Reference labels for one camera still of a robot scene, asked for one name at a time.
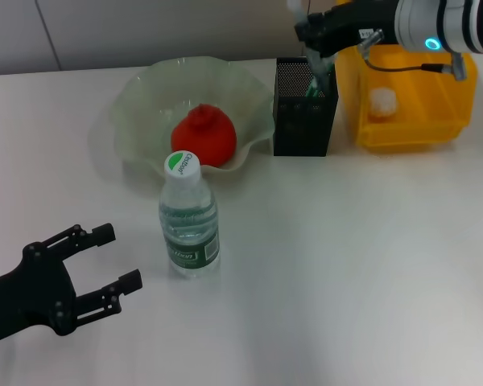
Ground white paper ball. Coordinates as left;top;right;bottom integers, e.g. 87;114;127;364
368;87;399;118

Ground mint green pen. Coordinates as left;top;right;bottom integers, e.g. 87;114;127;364
304;76;323;98

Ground red-orange knobbed orange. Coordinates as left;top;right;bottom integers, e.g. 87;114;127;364
170;103;237;170

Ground clear water bottle green label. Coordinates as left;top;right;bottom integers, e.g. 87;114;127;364
159;150;220;281

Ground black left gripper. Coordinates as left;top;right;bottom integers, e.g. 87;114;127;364
0;223;143;337

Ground yellow plastic bin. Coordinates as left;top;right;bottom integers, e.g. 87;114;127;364
332;39;479;154

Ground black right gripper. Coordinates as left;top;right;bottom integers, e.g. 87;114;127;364
294;0;400;60

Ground black mesh pen holder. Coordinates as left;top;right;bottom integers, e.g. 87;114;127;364
272;56;341;157

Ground wavy green glass fruit plate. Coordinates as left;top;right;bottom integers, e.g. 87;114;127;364
89;55;275;192

